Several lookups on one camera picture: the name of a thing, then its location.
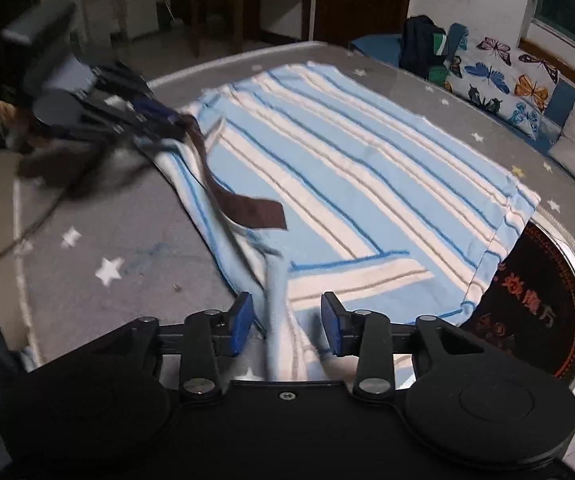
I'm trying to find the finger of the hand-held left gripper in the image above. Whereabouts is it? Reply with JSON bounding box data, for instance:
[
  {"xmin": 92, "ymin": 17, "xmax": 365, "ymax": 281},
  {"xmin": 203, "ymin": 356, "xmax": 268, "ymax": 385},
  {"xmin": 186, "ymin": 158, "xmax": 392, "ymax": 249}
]
[
  {"xmin": 90, "ymin": 59, "xmax": 157, "ymax": 107},
  {"xmin": 80, "ymin": 95, "xmax": 190, "ymax": 147}
]

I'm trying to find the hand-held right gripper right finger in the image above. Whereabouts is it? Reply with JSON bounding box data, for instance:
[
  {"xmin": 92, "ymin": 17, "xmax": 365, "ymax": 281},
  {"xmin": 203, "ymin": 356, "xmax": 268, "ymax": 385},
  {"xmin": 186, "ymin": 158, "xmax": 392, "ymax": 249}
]
[{"xmin": 320, "ymin": 291, "xmax": 489, "ymax": 402}]

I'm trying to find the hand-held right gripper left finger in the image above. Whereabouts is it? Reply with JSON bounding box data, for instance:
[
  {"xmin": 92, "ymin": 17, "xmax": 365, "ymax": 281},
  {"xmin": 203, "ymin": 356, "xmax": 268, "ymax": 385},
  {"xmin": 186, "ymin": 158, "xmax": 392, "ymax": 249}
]
[{"xmin": 127, "ymin": 291, "xmax": 255, "ymax": 402}]

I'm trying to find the blue white striped garment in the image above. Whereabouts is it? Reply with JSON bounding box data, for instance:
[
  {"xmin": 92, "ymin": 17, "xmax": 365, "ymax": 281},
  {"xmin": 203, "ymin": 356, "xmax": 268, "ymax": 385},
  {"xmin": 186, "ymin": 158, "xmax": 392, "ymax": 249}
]
[{"xmin": 134, "ymin": 60, "xmax": 542, "ymax": 386}]

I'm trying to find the wooden desk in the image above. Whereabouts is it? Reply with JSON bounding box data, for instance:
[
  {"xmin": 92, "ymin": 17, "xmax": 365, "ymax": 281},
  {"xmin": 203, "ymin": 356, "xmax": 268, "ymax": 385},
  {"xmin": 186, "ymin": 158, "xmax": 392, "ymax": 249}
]
[{"xmin": 187, "ymin": 0, "xmax": 317, "ymax": 57}]

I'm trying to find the black round induction cooker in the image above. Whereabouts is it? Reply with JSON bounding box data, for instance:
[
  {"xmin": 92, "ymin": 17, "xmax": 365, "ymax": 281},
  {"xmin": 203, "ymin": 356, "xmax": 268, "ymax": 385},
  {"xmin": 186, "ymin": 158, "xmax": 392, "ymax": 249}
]
[{"xmin": 460, "ymin": 210, "xmax": 575, "ymax": 413}]

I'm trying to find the brown wooden door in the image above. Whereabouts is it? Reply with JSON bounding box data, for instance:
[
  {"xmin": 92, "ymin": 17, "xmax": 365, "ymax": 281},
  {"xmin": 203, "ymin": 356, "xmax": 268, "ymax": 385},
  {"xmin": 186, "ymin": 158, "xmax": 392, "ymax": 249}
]
[{"xmin": 313, "ymin": 0, "xmax": 415, "ymax": 47}]

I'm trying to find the dark backpack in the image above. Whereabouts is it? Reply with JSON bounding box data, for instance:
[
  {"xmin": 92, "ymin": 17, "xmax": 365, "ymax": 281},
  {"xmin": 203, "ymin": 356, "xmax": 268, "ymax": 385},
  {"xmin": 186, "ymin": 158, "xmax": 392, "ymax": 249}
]
[{"xmin": 399, "ymin": 15, "xmax": 451, "ymax": 82}]

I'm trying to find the green cloth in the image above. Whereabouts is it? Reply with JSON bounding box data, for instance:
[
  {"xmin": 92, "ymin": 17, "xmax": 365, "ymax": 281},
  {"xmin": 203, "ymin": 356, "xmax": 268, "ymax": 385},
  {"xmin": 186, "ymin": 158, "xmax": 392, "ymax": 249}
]
[{"xmin": 427, "ymin": 34, "xmax": 449, "ymax": 86}]

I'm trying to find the butterfly print pillow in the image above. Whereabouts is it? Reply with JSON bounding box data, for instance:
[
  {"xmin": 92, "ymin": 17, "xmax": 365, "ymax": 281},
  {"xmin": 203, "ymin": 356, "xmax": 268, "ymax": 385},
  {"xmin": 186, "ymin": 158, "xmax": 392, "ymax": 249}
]
[{"xmin": 442, "ymin": 22, "xmax": 564, "ymax": 140}]

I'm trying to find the black cable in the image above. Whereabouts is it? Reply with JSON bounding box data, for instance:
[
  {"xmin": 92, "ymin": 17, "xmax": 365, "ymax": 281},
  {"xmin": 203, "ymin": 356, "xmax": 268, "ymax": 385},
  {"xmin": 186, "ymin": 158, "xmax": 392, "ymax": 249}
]
[{"xmin": 0, "ymin": 142, "xmax": 110, "ymax": 268}]

